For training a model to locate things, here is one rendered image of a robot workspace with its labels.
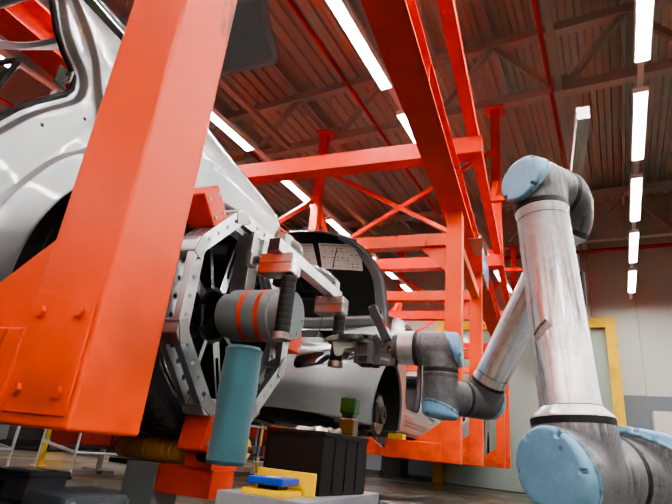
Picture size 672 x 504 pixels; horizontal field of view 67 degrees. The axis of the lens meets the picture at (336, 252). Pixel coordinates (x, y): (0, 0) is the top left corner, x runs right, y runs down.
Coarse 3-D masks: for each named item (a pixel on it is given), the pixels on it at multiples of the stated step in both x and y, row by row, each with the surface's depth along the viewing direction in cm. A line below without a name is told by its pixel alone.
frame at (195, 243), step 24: (240, 216) 136; (192, 240) 119; (216, 240) 126; (192, 264) 116; (192, 288) 116; (168, 312) 114; (168, 336) 112; (168, 360) 115; (192, 360) 116; (264, 360) 156; (192, 384) 115; (264, 384) 146; (192, 408) 118
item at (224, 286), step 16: (224, 240) 152; (208, 256) 140; (224, 256) 160; (208, 272) 141; (224, 272) 147; (208, 288) 140; (224, 288) 146; (256, 288) 162; (208, 304) 146; (192, 320) 134; (208, 320) 145; (192, 336) 132; (208, 336) 145; (160, 352) 118; (208, 352) 140; (224, 352) 162; (208, 368) 140; (208, 384) 152
